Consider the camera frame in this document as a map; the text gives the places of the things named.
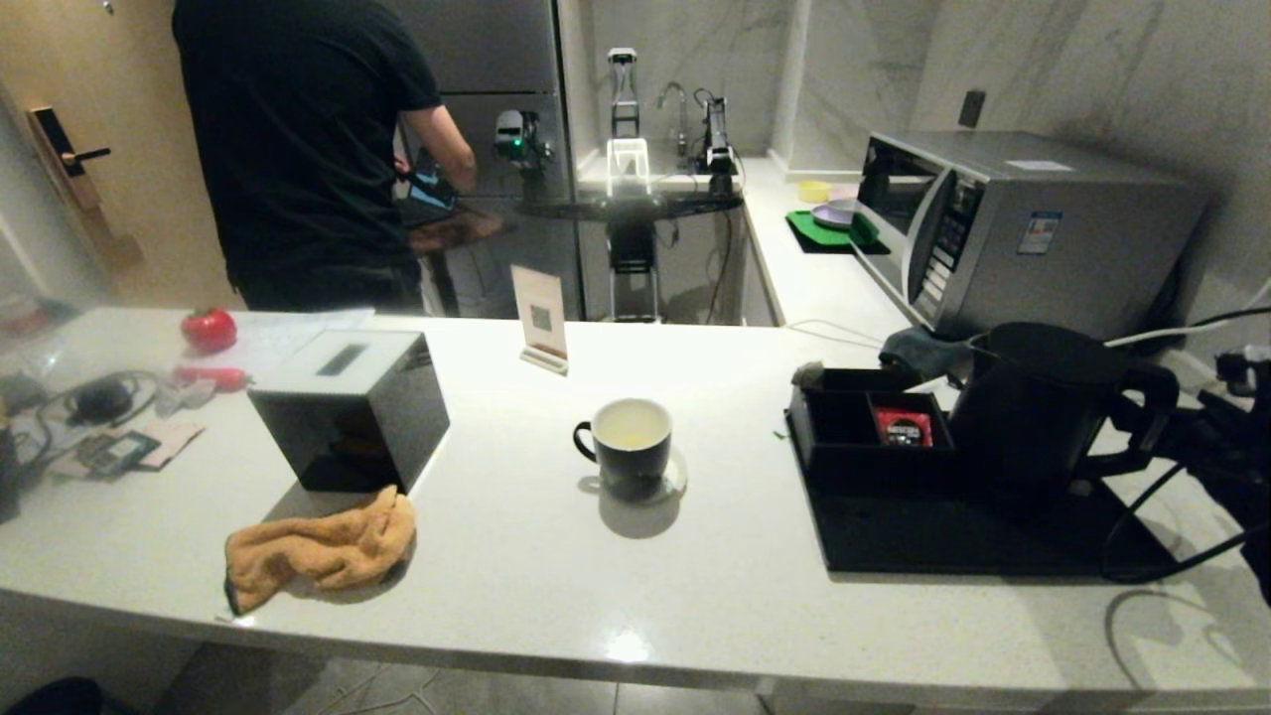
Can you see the black round pedestal table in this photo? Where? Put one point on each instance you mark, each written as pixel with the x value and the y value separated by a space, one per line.
pixel 635 207

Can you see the silver microwave oven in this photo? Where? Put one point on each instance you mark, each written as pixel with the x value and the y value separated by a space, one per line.
pixel 1053 248

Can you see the dark grey cloth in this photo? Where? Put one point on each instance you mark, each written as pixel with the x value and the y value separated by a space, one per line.
pixel 914 350

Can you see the person in black shirt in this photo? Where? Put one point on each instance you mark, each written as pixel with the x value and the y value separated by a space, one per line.
pixel 298 149

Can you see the red tea packet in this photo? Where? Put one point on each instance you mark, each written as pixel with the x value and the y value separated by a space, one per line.
pixel 889 424

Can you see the black background robot arm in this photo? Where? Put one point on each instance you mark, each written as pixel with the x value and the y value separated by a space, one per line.
pixel 717 134

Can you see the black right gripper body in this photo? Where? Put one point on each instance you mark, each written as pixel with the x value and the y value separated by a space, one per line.
pixel 1231 442

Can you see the grey refrigerator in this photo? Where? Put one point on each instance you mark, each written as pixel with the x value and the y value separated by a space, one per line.
pixel 496 60

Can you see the black compartment box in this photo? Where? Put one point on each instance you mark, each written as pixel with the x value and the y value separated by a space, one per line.
pixel 829 452

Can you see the black mug white inside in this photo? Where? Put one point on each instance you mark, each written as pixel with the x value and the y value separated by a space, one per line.
pixel 626 462

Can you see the black laptop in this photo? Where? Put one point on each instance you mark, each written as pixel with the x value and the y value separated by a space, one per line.
pixel 432 189

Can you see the pink paper packet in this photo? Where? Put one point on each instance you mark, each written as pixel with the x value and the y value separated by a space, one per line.
pixel 179 437

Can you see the chrome faucet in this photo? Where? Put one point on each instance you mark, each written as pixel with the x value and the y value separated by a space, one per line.
pixel 681 124

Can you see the yellow bowl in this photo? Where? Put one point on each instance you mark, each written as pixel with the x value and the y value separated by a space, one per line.
pixel 813 191

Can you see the black computer mouse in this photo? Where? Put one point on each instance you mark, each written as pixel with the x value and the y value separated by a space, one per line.
pixel 99 402

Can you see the red toy tomato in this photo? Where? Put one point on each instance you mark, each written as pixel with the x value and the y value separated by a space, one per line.
pixel 209 330

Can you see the black serving tray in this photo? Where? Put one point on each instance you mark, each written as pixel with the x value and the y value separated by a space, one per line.
pixel 943 536

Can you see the crumpled white wrapper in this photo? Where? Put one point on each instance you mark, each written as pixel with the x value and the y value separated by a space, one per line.
pixel 189 397

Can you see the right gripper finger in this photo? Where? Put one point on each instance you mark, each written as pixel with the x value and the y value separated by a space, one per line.
pixel 1152 408
pixel 1157 447

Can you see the black electric kettle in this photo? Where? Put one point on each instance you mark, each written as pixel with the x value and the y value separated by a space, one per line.
pixel 1023 417

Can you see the orange terry cloth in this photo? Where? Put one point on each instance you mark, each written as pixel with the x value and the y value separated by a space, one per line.
pixel 316 551

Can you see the dark wall outlet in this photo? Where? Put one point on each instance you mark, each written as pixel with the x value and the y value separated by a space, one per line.
pixel 971 109

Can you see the QR code table sign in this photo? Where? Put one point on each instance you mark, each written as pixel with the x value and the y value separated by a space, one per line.
pixel 539 313

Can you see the black tissue box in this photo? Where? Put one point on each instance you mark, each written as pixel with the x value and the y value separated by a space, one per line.
pixel 348 437

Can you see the dark green printed packet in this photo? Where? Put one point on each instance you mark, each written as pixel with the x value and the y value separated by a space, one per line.
pixel 117 454

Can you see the green mat black edge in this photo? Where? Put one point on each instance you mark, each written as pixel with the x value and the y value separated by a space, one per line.
pixel 809 236

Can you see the grey device green light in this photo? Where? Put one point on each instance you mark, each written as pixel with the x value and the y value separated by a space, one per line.
pixel 511 134

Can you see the brown wooden side table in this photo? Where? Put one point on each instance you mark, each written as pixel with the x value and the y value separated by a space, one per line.
pixel 457 230

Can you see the black round floor object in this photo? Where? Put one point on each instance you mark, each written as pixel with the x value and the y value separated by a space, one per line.
pixel 50 698

